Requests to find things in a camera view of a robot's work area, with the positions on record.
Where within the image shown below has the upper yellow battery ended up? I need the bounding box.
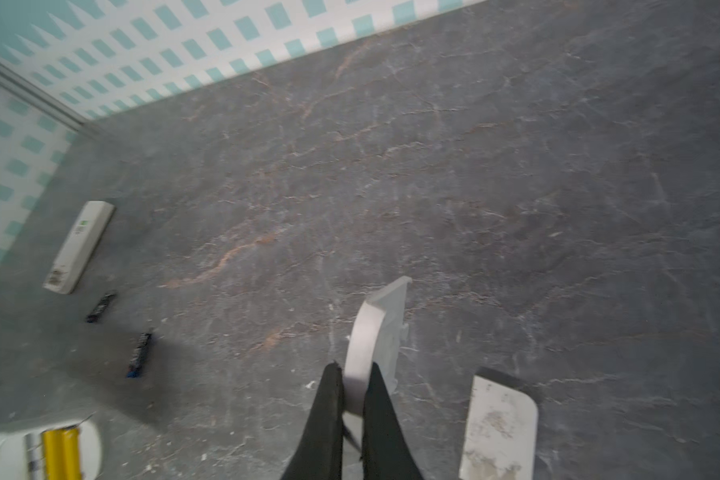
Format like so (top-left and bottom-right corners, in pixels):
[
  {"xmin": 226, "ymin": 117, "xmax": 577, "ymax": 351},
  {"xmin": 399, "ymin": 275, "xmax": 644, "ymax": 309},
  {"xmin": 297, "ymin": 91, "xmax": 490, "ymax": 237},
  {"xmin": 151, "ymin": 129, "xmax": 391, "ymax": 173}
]
[{"xmin": 41, "ymin": 429, "xmax": 66, "ymax": 480}]

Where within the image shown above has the black AAA battery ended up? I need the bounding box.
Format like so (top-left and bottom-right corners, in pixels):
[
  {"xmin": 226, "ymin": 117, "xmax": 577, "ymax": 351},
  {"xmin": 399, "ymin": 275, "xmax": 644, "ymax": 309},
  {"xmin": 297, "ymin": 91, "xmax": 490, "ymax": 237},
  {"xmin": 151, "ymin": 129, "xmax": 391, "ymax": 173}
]
[
  {"xmin": 85, "ymin": 291, "xmax": 117, "ymax": 323},
  {"xmin": 126, "ymin": 331, "xmax": 153, "ymax": 378}
]

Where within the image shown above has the lower yellow battery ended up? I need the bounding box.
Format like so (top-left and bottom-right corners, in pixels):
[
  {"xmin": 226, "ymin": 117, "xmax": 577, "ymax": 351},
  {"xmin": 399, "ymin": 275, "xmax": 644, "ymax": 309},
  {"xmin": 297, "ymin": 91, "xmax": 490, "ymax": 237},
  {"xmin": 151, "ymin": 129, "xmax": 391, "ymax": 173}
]
[{"xmin": 61, "ymin": 427, "xmax": 83, "ymax": 480}]

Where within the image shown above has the white air conditioner remote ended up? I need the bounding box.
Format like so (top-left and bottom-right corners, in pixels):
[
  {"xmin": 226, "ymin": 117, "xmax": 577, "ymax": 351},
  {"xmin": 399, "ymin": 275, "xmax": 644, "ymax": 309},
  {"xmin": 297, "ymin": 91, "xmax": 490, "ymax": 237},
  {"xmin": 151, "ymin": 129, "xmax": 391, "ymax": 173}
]
[{"xmin": 0, "ymin": 417, "xmax": 103, "ymax": 479}]

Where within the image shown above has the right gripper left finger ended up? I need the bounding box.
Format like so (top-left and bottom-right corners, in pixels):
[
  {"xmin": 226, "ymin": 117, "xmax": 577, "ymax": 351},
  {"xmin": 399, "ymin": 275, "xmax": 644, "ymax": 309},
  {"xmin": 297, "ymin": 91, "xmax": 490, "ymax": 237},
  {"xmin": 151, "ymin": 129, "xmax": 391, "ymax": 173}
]
[{"xmin": 281, "ymin": 362, "xmax": 344, "ymax": 480}]

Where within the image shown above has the white remote with green buttons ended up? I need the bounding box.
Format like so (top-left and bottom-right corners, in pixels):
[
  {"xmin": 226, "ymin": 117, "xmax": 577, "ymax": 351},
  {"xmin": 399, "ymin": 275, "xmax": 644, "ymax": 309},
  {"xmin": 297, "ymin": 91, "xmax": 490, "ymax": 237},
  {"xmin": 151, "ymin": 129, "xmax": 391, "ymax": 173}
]
[{"xmin": 43, "ymin": 201, "xmax": 115, "ymax": 295}]

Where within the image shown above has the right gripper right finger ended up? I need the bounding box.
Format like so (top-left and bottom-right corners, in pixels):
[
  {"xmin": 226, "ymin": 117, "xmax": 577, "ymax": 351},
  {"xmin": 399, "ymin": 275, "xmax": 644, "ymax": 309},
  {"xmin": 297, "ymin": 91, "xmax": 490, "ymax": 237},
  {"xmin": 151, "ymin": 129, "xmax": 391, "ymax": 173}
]
[{"xmin": 361, "ymin": 363, "xmax": 424, "ymax": 480}]

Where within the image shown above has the white battery cover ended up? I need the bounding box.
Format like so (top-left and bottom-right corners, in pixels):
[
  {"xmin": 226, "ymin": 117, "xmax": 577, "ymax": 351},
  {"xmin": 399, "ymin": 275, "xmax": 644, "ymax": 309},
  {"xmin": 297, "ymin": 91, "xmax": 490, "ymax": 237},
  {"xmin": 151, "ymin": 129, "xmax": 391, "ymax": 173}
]
[
  {"xmin": 343, "ymin": 276, "xmax": 412, "ymax": 448},
  {"xmin": 459, "ymin": 375, "xmax": 539, "ymax": 480}
]

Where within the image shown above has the yellow battery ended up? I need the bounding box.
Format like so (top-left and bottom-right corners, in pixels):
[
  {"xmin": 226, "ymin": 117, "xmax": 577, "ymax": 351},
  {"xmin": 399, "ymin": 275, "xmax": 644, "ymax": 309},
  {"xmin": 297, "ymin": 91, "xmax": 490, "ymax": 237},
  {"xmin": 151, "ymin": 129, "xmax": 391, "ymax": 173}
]
[
  {"xmin": 61, "ymin": 427, "xmax": 83, "ymax": 480},
  {"xmin": 41, "ymin": 429, "xmax": 66, "ymax": 480}
]

